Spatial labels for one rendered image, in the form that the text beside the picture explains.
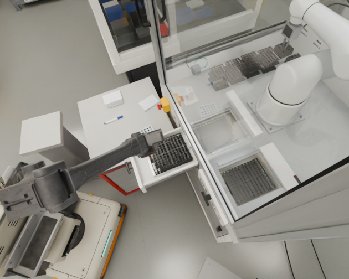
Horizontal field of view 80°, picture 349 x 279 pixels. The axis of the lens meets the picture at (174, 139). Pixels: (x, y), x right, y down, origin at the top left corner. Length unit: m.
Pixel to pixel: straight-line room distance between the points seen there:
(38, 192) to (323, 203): 0.55
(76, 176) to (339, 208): 0.53
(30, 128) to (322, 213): 1.73
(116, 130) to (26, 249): 0.79
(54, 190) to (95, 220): 1.32
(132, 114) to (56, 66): 2.06
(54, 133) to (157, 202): 1.04
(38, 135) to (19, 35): 2.78
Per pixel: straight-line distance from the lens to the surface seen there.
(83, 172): 0.61
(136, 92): 1.64
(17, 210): 0.61
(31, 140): 1.76
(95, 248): 1.85
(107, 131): 1.51
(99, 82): 2.93
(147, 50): 1.67
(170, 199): 2.03
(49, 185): 0.56
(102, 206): 1.86
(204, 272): 1.96
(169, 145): 1.20
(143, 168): 1.24
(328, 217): 0.39
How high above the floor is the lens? 1.98
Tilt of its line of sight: 63 degrees down
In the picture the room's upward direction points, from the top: 9 degrees counter-clockwise
